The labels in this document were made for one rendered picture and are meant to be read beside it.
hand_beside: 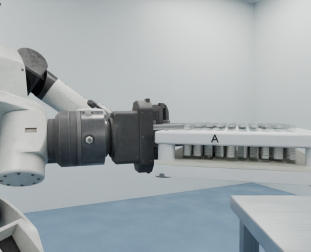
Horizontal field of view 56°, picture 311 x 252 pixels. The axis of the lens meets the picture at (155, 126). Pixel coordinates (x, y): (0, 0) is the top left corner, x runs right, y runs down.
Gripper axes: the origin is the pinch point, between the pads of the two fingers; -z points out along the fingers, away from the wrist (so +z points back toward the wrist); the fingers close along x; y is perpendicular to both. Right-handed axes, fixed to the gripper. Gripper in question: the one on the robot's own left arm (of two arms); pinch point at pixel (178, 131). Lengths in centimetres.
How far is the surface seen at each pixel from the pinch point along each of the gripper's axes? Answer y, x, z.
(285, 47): -400, -100, -22
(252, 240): -16.3, 28.0, -13.1
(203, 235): -196, 103, 48
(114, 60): -258, -78, 176
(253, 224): -2.4, 18.9, -14.9
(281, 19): -405, -143, -17
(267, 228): 1.1, 18.1, -17.6
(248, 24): -432, -150, 31
